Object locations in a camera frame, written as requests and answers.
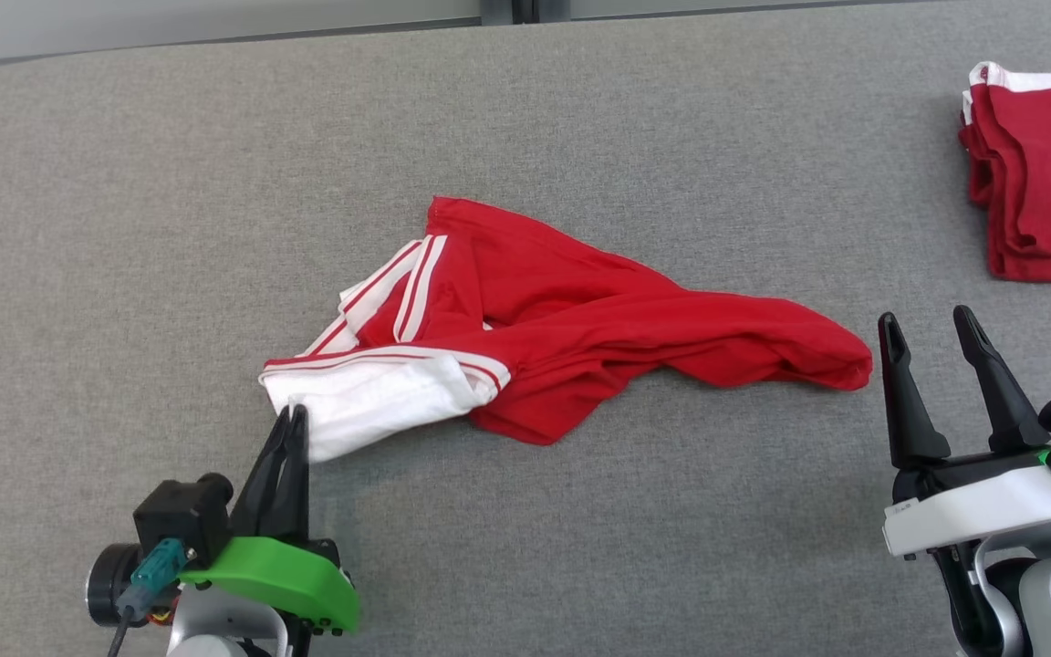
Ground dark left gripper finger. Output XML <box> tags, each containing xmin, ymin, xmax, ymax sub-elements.
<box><xmin>281</xmin><ymin>404</ymin><xmax>311</xmax><ymax>542</ymax></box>
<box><xmin>232</xmin><ymin>406</ymin><xmax>297</xmax><ymax>541</ymax></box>

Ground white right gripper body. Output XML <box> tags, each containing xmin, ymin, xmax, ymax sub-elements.
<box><xmin>881</xmin><ymin>447</ymin><xmax>1051</xmax><ymax>559</ymax></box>

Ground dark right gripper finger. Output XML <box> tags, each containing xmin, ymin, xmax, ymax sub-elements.
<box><xmin>878</xmin><ymin>312</ymin><xmax>952</xmax><ymax>471</ymax></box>
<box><xmin>952</xmin><ymin>305</ymin><xmax>1051</xmax><ymax>455</ymax></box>

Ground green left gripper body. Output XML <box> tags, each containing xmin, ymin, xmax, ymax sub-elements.
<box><xmin>179</xmin><ymin>537</ymin><xmax>361</xmax><ymax>635</ymax></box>

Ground red shorts with navy print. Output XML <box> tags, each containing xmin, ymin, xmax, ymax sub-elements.
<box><xmin>959</xmin><ymin>61</ymin><xmax>1051</xmax><ymax>291</ymax></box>

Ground red white striped t-shirt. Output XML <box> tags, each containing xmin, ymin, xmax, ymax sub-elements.
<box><xmin>259</xmin><ymin>196</ymin><xmax>875</xmax><ymax>464</ymax></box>

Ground black cylindrical left gripper motor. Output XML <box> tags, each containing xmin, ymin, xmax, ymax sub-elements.
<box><xmin>86</xmin><ymin>543</ymin><xmax>145</xmax><ymax>629</ymax></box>

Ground grey fabric sofa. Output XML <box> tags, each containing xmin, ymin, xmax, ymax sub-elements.
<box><xmin>0</xmin><ymin>0</ymin><xmax>1051</xmax><ymax>657</ymax></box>

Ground teal left camera cable connector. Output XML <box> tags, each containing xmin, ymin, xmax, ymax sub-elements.
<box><xmin>109</xmin><ymin>538</ymin><xmax>189</xmax><ymax>657</ymax></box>

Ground grey wall partition post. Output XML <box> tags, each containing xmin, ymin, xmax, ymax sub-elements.
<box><xmin>480</xmin><ymin>0</ymin><xmax>572</xmax><ymax>26</ymax></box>

